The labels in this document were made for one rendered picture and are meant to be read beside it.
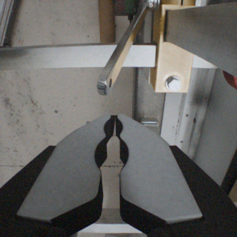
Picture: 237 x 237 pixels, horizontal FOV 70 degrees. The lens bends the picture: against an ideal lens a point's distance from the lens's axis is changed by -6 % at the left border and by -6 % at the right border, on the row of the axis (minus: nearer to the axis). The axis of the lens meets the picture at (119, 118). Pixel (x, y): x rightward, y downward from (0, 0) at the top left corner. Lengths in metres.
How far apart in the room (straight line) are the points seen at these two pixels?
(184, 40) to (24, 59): 0.21
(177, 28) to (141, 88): 0.26
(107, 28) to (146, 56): 0.79
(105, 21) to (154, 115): 0.68
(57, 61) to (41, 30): 0.94
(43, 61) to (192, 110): 0.46
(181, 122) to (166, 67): 0.37
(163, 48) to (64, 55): 0.14
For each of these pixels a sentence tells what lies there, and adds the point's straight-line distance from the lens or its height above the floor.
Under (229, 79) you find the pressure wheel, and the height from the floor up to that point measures 0.89.
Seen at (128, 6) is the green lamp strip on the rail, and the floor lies 0.70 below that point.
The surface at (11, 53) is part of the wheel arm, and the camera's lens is 0.30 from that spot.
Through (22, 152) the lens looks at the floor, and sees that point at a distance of 1.69.
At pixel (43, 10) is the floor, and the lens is 1.20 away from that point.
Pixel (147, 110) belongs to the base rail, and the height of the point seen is 0.70.
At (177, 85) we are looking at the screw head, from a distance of 0.26.
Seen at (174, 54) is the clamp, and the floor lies 0.87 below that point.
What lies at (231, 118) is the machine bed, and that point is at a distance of 0.51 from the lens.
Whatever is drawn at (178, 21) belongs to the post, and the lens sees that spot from 0.20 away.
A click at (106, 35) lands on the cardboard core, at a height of 0.08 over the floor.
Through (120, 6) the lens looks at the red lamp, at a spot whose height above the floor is 0.70.
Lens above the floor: 1.11
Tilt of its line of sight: 60 degrees down
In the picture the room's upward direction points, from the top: 180 degrees counter-clockwise
